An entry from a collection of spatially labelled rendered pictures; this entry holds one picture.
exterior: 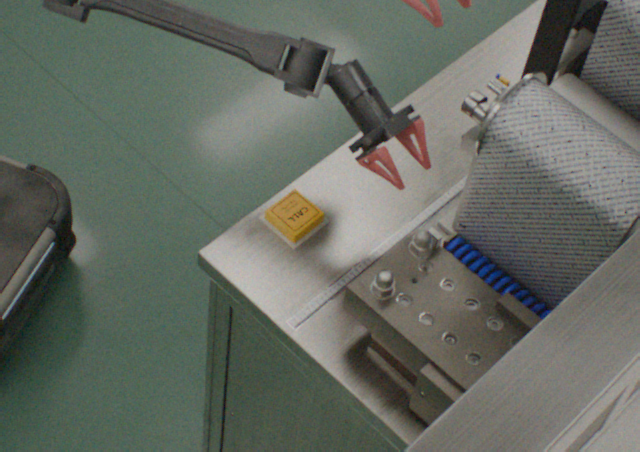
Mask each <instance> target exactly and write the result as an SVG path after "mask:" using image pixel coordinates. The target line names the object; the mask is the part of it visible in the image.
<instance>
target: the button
mask: <svg viewBox="0 0 640 452"><path fill-rule="evenodd" d="M265 219H266V220H267V221H269V222H270V223H271V224H272V225H273V226H274V227H275V228H277V229H278V230H279V231H280V232H281V233H282V234H283V235H285V236H286V237H287V238H288V239H289V240H290V241H292V242H293V243H295V242H297V241H298V240H299V239H301V238H302V237H303V236H304V235H306V234H307V233H308V232H310V231H311V230H312V229H313V228H315V227H316V226H317V225H319V224H320V223H321V222H322V221H323V220H324V212H323V211H322V210H321V209H320V208H318V207H317V206H316V205H315V204H314V203H312V202H311V201H310V200H309V199H308V198H307V197H305V196H304V195H303V194H302V193H301V192H299V191H298V190H297V189H296V188H294V189H293V190H292V191H290V192H289V193H288V194H286V195H285V196H284V197H282V198H281V199H279V200H278V201H277V202H275V203H274V204H273V205H271V206H270V207H269V208H267V209H266V210H265Z"/></svg>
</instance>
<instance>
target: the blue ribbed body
mask: <svg viewBox="0 0 640 452"><path fill-rule="evenodd" d="M445 249H446V250H447V251H449V252H451V251H452V250H454V251H455V252H454V254H453V256H455V257H456V258H457V259H459V258H460V257H462V258H463V259H462V260H461V262H462V263H463V264H464V265H467V264H468V263H470V264H471V265H470V266H469V269H470V270H472V271H473V272H474V271H475V270H476V269H477V270H478V271H479V272H478V273H477V275H478V276H479V277H480V278H481V279H482V278H483V277H484V276H486V277H487V278H486V279H485V280H484V281H485V282H486V283H487V284H489V285H490V284H491V283H492V282H493V283H494V284H495V285H494V286H493V287H492V288H494V289H495V290H496V291H497V292H498V291H499V290H500V289H501V290H503V291H502V293H501V295H502V296H503V295H504V294H505V293H506V292H507V291H508V292H509V293H510V294H512V295H513V296H514V297H515V298H516V299H518V300H519V301H520V302H521V303H522V304H524V305H525V306H526V307H527V308H529V309H530V310H531V311H532V312H533V313H535V314H536V315H537V316H538V317H540V318H541V319H543V318H544V317H545V316H546V315H547V314H548V313H549V312H550V311H551V310H547V307H546V305H545V304H544V303H538V298H537V297H535V296H531V297H530V292H529V291H528V290H525V289H523V290H522V286H521V284H520V283H514V279H513V278H512V277H511V276H506V273H505V271H504V270H498V267H497V265H496V264H495V263H490V260H489V258H488V257H482V253H481V252H480V251H479V250H474V247H473V245H472V244H466V240H465V239H464V238H463V237H458V238H456V239H453V240H452V241H451V242H450V243H449V244H448V245H447V246H446V248H445Z"/></svg>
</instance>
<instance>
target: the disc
mask: <svg viewBox="0 0 640 452"><path fill-rule="evenodd" d="M532 79H540V80H541V81H542V82H544V83H545V84H546V76H545V74H544V73H543V72H542V71H540V70H538V71H533V72H531V73H529V74H527V75H525V76H524V77H523V78H521V79H520V80H519V81H518V82H516V83H515V84H514V85H513V86H512V87H511V88H510V89H509V90H508V91H507V92H506V93H505V95H504V96H503V97H502V98H501V99H500V100H499V102H498V103H497V104H496V106H495V107H494V108H493V110H492V111H491V113H490V114H489V116H488V117H487V119H486V120H485V122H484V124H483V126H482V128H481V130H480V132H479V134H478V137H477V140H476V144H475V153H476V155H477V156H478V155H479V152H480V149H481V145H482V142H483V139H484V136H485V133H486V131H487V129H488V127H489V125H490V123H491V122H492V120H493V118H494V117H495V115H496V114H497V113H498V111H499V110H500V108H501V107H502V106H503V105H504V103H505V102H506V101H507V100H508V99H509V98H510V97H511V95H512V94H513V93H514V92H515V91H517V90H518V89H519V88H520V87H521V86H522V85H524V84H525V83H527V82H528V81H530V80H532Z"/></svg>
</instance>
